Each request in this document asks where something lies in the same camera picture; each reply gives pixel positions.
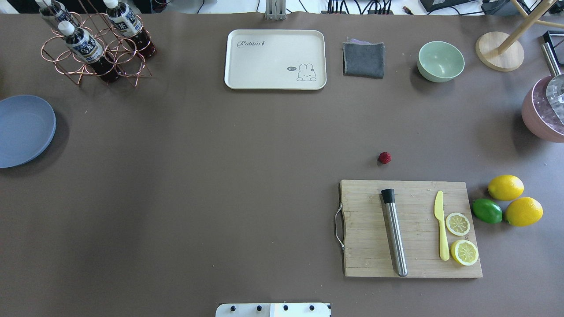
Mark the grey folded cloth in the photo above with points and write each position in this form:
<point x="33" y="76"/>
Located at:
<point x="364" y="59"/>

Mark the wooden cutting board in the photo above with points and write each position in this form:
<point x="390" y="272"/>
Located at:
<point x="366" y="234"/>

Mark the lower whole lemon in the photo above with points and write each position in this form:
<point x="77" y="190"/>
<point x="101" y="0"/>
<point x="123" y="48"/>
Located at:
<point x="523" y="211"/>

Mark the front tea bottle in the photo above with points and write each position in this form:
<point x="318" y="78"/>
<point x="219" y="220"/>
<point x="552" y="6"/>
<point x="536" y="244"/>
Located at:
<point x="89" y="50"/>

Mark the right tea bottle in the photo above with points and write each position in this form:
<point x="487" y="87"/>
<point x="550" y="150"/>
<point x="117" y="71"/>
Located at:
<point x="130" y="27"/>

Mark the pink bowl with ice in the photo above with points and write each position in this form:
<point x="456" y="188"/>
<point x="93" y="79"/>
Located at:
<point x="538" y="115"/>

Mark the wooden stand with round base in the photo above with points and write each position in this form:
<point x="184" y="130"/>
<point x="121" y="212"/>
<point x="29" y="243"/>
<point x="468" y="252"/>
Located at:
<point x="501" y="51"/>

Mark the left tea bottle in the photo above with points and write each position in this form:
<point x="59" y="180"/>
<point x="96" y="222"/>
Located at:
<point x="53" y="12"/>

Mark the red strawberry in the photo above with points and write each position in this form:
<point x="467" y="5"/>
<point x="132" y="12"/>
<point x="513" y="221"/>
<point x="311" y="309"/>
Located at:
<point x="384" y="157"/>

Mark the aluminium frame post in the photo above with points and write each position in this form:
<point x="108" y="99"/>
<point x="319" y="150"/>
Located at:
<point x="275" y="10"/>

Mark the blue plate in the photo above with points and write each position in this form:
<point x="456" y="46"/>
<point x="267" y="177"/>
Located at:
<point x="27" y="127"/>

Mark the metal scoop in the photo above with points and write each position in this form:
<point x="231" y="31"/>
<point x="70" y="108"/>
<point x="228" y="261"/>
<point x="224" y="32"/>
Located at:
<point x="555" y="87"/>

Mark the upper whole lemon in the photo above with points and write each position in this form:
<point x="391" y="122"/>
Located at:
<point x="505" y="187"/>

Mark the green bowl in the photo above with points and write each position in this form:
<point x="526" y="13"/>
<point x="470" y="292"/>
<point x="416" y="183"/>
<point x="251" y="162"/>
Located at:
<point x="440" y="61"/>

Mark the green lime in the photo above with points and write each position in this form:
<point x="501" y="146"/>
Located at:
<point x="487" y="210"/>

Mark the tea bottle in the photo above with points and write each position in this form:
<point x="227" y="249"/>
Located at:
<point x="53" y="12"/>
<point x="89" y="50"/>
<point x="130" y="27"/>

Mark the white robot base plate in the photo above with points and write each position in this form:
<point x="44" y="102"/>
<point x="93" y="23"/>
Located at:
<point x="283" y="309"/>

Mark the lower lemon half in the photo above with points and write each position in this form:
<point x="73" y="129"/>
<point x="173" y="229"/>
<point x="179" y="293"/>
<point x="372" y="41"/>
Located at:
<point x="464" y="252"/>

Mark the upper lemon slice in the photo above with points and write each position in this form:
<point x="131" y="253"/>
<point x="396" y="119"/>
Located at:
<point x="457" y="224"/>

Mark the cream rabbit tray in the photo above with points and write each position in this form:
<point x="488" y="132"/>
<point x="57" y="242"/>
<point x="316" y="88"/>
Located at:
<point x="275" y="59"/>

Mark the copper wire bottle rack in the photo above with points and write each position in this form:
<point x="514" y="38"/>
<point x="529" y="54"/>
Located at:
<point x="93" y="18"/>

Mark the steel muddler black tip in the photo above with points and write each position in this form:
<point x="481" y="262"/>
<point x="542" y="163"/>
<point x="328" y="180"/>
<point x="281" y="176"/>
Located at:
<point x="393" y="224"/>

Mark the whole lemon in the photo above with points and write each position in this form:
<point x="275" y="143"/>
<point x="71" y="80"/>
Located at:
<point x="505" y="187"/>
<point x="523" y="211"/>

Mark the yellow plastic knife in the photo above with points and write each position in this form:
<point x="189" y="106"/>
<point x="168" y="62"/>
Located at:
<point x="439" y="214"/>

